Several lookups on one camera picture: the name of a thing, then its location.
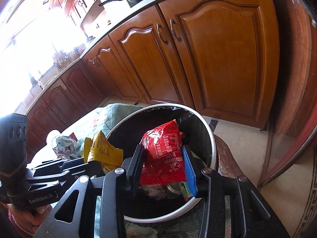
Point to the black trash bag liner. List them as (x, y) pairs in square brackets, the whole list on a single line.
[(161, 153)]

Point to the grey wrapper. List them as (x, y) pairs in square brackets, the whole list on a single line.
[(67, 148)]

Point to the white foam fruit net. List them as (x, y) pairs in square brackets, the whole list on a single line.
[(51, 138)]

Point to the yellow snack wrapper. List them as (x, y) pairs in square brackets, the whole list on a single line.
[(98, 149)]

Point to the red snack bag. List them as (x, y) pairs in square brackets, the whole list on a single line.
[(164, 162)]

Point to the white rim trash bin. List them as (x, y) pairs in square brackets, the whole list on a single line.
[(173, 158)]

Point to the red white wrapper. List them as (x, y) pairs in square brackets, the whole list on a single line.
[(157, 192)]

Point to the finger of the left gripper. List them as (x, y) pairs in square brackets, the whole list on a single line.
[(79, 168)]

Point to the wooden glass door frame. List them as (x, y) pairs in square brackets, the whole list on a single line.
[(292, 125)]

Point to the green milk drink carton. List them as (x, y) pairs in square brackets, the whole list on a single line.
[(184, 188)]

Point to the kitchen window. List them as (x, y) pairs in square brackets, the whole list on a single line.
[(32, 42)]

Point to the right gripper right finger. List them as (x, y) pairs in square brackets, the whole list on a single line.
[(194, 177)]

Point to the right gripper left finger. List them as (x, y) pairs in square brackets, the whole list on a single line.
[(133, 166)]

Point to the wooden lower kitchen cabinets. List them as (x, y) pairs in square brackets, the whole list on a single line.
[(219, 57)]

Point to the floral teal tablecloth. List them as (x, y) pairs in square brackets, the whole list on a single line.
[(100, 119)]

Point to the white milk carton 1928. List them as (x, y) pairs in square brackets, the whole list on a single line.
[(73, 136)]

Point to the person left hand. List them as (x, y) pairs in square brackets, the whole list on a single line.
[(25, 222)]

